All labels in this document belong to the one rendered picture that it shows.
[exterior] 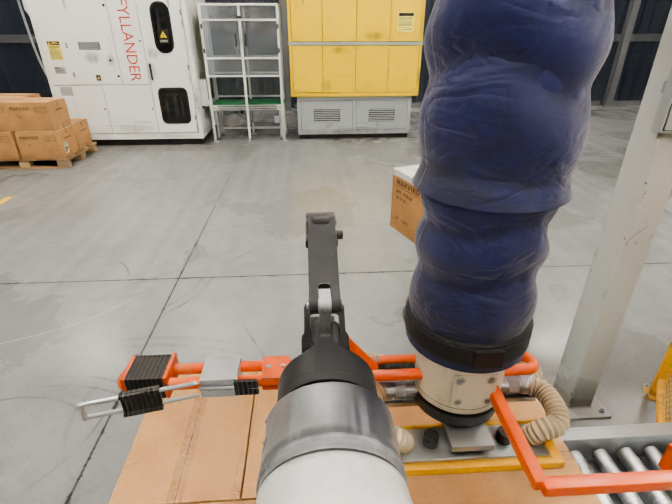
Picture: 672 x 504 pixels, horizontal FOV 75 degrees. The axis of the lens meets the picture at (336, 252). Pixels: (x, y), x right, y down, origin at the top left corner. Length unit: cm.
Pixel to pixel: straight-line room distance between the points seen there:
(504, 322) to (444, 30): 43
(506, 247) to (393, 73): 742
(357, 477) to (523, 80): 48
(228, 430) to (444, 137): 135
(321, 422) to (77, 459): 235
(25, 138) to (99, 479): 577
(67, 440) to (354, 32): 683
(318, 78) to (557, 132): 735
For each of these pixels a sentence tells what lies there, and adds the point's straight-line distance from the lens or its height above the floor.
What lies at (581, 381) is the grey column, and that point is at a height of 20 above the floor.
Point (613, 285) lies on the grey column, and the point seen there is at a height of 78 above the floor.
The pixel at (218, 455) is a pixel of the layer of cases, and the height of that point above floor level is 54.
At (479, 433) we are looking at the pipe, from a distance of 92.
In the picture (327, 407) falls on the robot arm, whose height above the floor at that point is 162.
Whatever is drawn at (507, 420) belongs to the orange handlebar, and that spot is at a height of 124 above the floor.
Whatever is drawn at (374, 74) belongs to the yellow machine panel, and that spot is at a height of 108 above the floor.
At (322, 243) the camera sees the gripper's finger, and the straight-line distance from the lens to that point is 36.
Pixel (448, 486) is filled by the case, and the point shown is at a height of 94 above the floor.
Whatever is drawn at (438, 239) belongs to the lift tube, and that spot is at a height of 153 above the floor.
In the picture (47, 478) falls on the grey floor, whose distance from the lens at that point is 258.
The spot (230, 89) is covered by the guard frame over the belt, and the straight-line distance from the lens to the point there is 857.
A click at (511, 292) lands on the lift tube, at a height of 146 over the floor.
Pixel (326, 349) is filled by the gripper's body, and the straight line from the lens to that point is 33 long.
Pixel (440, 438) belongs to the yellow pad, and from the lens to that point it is 93.
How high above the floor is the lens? 182
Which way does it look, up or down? 28 degrees down
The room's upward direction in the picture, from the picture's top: straight up
